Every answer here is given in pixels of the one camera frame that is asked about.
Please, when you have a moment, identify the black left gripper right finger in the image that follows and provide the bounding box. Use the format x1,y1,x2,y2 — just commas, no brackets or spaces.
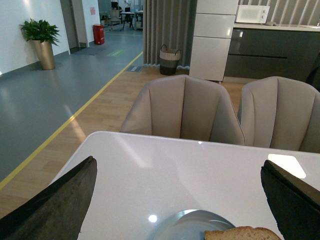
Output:
260,160,320,240

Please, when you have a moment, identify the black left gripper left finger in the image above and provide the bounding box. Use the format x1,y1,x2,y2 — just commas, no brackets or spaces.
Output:
0,156,97,240

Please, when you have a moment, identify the slice of brown bread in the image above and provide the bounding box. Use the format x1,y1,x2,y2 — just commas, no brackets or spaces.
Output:
204,226,281,240

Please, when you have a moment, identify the light blue round plate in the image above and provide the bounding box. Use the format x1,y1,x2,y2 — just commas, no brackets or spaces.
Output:
153,209,235,240

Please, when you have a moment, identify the right beige upholstered chair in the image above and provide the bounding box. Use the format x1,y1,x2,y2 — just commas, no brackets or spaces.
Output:
237,76,320,153

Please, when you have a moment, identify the beige upholstered chair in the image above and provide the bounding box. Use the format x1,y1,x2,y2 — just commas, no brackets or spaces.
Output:
120,75,245,146
237,76,320,153

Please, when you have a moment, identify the left beige upholstered chair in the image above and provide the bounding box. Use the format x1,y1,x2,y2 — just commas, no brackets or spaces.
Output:
120,75,245,146

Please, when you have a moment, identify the grey kitchen counter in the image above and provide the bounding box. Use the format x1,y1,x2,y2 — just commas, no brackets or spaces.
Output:
224,26,320,82

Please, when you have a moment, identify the gold plant pot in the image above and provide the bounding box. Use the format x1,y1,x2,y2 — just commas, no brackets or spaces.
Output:
31,40,56,70

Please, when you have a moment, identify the green potted plant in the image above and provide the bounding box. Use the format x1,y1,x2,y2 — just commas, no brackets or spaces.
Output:
19,18,60,46

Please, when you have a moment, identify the red bin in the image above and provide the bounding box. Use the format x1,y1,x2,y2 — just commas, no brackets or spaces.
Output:
92,24,105,45

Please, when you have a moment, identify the woven striped basket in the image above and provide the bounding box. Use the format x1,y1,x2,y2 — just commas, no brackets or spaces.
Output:
159,44,182,76

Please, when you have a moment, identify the white microwave oven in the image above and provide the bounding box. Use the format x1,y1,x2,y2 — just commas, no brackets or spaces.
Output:
235,5,270,24

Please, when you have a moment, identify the white tall cabinet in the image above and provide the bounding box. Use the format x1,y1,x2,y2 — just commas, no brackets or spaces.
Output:
189,0,238,82

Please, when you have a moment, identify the grey pleated curtain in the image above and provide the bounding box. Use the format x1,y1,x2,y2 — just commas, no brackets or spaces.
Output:
143,0,197,67

